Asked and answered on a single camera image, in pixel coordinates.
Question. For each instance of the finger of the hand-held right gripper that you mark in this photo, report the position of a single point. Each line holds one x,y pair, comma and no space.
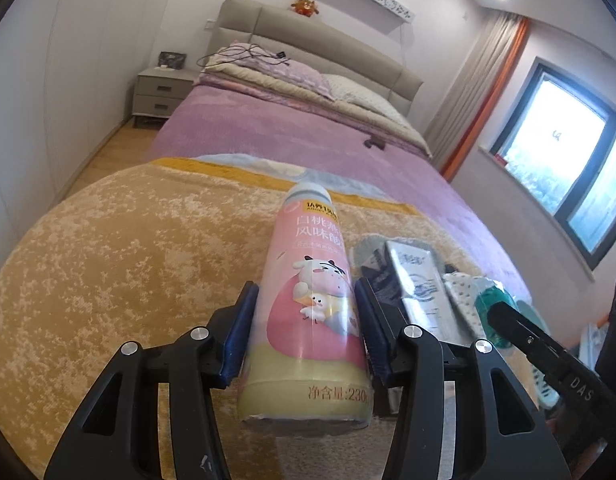
538,345

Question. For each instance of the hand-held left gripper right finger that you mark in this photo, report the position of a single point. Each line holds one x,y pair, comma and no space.
375,335

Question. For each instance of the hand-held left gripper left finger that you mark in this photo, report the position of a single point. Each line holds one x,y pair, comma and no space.
240,335

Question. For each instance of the pink cartoon drink bottle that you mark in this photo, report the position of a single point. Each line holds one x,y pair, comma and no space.
308,310

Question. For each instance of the teal white plastic item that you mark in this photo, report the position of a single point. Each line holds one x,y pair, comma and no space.
468,305

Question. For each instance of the silver foil packet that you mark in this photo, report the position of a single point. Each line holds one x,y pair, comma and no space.
423,290

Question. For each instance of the yellow plush blanket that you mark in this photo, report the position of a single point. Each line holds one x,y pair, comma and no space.
137,270

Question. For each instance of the dark framed window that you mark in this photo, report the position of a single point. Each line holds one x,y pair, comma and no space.
563,160

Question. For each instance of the small red box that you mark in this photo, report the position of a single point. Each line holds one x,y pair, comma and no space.
500,159

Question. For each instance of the small dark brown object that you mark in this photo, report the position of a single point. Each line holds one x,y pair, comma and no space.
375,143

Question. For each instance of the beige folded quilt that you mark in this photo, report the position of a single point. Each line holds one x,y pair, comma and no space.
403,130

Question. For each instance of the small window sticker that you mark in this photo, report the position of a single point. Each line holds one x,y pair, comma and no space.
556,135

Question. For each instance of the bed with purple blanket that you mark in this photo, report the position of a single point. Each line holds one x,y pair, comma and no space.
288,130

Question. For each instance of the floral beige pillow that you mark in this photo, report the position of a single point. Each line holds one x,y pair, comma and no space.
355,95

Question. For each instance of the beige orange curtain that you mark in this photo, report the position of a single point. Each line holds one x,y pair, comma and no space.
475,100

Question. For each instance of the grey nightstand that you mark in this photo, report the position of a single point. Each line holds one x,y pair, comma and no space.
160,95

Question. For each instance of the purple pillow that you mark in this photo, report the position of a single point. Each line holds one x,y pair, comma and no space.
300,77

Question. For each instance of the beige upholstered headboard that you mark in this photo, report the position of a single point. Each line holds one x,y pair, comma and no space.
308,42

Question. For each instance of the white wardrobe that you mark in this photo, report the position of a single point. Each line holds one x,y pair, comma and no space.
62,60

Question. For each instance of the brown plush toy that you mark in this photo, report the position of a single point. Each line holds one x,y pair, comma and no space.
304,6

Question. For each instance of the dark picture frame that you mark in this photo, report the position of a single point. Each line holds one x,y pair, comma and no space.
171,60

